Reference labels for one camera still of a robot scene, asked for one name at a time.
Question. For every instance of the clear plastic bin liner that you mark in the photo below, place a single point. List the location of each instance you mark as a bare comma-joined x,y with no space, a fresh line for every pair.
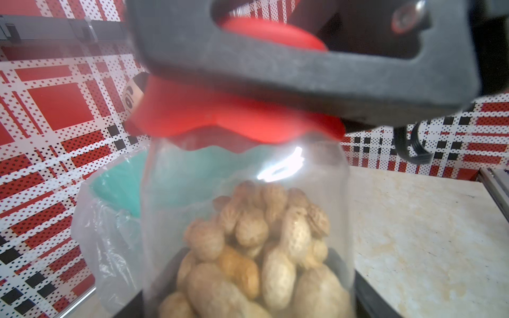
110,242

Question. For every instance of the red jar lid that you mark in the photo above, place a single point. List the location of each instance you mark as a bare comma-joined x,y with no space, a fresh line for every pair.
192,117

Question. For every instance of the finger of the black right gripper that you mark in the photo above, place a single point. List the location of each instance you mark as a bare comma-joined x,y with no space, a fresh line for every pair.
180,40

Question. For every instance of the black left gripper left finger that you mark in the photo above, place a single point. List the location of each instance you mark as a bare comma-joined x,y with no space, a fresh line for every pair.
134,309

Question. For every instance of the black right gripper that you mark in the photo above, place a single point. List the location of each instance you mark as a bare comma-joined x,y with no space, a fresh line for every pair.
473,34

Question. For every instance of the green plastic trash bin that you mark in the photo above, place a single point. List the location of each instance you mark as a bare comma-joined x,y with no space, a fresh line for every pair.
119,183

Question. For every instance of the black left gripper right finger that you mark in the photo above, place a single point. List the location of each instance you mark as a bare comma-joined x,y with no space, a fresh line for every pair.
369,304

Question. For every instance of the clear peanut jar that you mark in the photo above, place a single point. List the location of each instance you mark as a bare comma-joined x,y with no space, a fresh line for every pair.
233,229

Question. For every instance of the pink striped hanging doll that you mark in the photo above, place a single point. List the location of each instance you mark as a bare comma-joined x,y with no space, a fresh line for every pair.
134,91

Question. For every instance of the black wall hook rail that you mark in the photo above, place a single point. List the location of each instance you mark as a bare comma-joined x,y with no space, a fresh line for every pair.
26,30

